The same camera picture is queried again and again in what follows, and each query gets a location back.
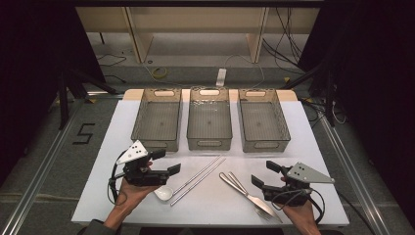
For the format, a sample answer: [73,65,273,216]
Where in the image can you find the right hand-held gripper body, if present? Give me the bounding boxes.
[262,162,336,208]

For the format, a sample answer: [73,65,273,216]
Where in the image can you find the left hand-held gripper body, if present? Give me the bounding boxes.
[115,140,170,188]

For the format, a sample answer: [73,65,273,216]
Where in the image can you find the white ceramic spoon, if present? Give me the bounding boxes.
[153,185,175,202]

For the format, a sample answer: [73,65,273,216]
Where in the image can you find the clear grey plastic bin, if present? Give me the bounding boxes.
[237,87,292,154]
[130,87,183,153]
[186,86,233,152]

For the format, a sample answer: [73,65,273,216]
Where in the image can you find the person's left hand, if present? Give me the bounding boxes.
[117,178,161,209]

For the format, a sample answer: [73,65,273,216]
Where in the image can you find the person's right hand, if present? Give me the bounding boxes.
[276,199,317,227]

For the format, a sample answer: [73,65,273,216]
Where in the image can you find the white table cover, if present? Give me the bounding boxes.
[71,99,350,227]

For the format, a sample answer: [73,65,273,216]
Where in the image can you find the black metal stand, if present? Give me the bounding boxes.
[56,64,120,130]
[280,62,338,127]

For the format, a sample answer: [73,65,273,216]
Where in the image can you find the white power strip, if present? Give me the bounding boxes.
[215,68,228,88]

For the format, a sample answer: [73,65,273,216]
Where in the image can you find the black curtain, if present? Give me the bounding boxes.
[0,0,107,185]
[297,0,415,228]

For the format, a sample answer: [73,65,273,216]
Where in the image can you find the left hand-held gripper black cable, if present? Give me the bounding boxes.
[107,150,129,206]

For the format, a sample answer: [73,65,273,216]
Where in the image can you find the hand-held gripper black cable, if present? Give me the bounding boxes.
[270,187,326,226]
[107,150,129,206]

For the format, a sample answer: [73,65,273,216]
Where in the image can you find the right hand-held gripper black cable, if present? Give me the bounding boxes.
[270,187,326,226]

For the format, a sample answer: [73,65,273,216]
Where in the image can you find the aluminium floor rail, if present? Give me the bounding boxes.
[317,115,392,235]
[0,97,86,235]

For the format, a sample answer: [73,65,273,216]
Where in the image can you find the tangle of floor cables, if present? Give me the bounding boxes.
[300,97,347,125]

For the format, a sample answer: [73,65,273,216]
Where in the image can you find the yellow cable coil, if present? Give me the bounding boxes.
[152,66,168,80]

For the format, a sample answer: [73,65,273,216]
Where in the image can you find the white power cable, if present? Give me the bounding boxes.
[224,53,266,90]

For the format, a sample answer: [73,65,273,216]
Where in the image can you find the thin black floor cable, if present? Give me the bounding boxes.
[96,53,128,84]

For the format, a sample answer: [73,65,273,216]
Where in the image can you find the bundle of black cables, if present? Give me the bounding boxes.
[261,7,305,75]

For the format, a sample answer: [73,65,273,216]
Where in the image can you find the light wooden desk frame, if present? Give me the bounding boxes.
[75,6,321,65]

